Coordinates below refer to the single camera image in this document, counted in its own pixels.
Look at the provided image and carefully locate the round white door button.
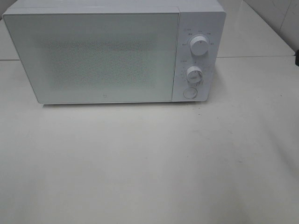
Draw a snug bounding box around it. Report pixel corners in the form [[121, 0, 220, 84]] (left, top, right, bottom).
[[183, 88, 198, 99]]

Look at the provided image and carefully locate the white timer knob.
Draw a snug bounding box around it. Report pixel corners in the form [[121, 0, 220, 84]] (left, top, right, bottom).
[[186, 66, 203, 84]]

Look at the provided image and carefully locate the white microwave door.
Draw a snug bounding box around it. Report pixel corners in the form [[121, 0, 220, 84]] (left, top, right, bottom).
[[4, 13, 178, 104]]

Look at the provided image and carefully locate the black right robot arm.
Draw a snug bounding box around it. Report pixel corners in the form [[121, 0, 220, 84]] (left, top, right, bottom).
[[295, 50, 299, 66]]

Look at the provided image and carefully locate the upper white power knob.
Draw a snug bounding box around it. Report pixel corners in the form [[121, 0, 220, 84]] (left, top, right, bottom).
[[190, 35, 209, 56]]

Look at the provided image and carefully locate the white microwave oven body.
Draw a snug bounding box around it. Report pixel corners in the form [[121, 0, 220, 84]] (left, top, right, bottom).
[[2, 0, 226, 103]]

